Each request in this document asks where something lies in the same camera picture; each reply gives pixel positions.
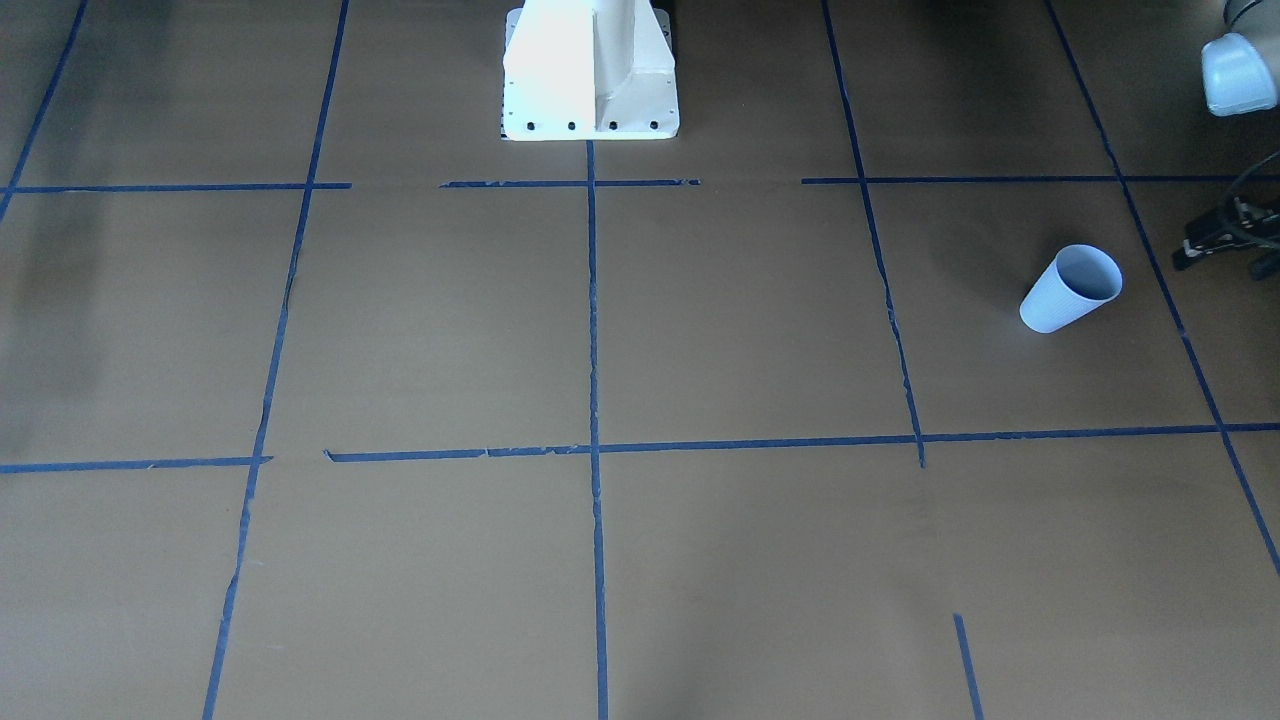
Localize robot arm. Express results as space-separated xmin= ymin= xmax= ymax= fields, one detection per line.
xmin=1171 ymin=1 xmax=1279 ymax=282

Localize light blue ribbed cup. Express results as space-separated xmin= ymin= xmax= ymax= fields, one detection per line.
xmin=1019 ymin=243 xmax=1124 ymax=334

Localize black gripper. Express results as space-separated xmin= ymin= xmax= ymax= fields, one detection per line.
xmin=1172 ymin=195 xmax=1279 ymax=281

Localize white camera mast base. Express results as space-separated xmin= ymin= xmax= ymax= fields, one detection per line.
xmin=500 ymin=1 xmax=681 ymax=142

